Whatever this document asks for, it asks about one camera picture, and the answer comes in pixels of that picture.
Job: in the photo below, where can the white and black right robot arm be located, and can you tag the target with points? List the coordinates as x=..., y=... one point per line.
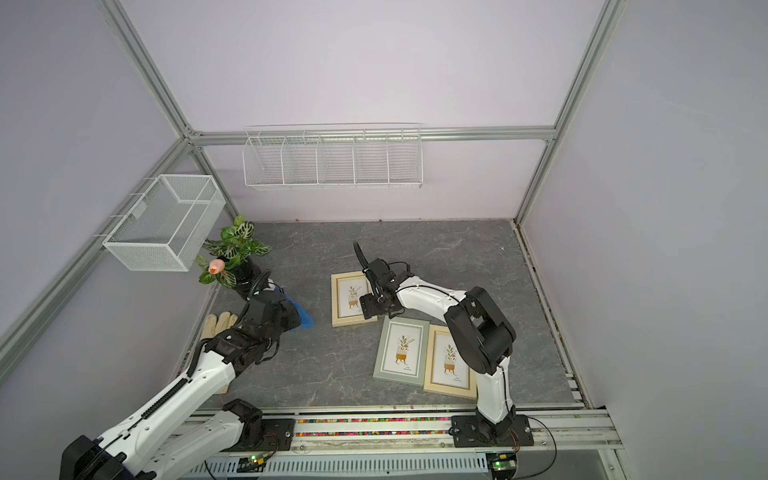
x=480, y=330

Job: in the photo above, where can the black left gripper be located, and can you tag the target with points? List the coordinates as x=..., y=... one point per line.
x=294, y=320

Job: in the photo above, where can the green-grey picture frame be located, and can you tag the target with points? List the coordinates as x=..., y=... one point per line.
x=401, y=355

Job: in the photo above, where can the white vented cable duct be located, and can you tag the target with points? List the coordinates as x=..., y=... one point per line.
x=347, y=466

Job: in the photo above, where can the electronics board green led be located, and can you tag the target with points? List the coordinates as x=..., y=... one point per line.
x=502, y=465
x=251, y=464

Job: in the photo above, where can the light wood picture frame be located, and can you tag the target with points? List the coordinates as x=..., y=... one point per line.
x=446, y=372

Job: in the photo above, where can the aluminium cage frame profiles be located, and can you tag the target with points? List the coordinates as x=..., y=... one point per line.
x=16, y=344

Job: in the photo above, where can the green artificial plant pink flower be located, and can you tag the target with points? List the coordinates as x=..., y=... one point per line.
x=236, y=242

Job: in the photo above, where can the blue microfibre cloth black trim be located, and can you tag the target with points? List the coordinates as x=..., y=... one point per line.
x=305, y=319

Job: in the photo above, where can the white wire basket left wall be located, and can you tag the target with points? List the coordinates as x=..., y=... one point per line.
x=165, y=228

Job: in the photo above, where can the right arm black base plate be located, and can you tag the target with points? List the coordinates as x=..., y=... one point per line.
x=475, y=431

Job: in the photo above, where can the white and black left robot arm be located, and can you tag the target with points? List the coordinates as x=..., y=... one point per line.
x=142, y=446

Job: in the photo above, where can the left electronics board green led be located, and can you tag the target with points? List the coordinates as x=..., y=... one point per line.
x=251, y=464

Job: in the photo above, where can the aluminium mounting rail front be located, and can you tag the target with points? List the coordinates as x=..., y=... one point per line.
x=425, y=429

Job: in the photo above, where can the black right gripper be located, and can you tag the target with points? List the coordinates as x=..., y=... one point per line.
x=367, y=305

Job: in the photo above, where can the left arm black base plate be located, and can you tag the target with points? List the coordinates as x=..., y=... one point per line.
x=268, y=435

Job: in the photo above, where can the right electronics board green led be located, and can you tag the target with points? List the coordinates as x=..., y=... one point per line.
x=502, y=465

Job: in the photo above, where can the long white wire shelf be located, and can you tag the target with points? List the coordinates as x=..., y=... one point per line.
x=333, y=156

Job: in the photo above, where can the beige picture frame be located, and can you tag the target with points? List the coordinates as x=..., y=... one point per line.
x=347, y=289

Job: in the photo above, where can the black glossy plant vase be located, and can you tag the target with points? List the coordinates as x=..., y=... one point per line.
x=248, y=278

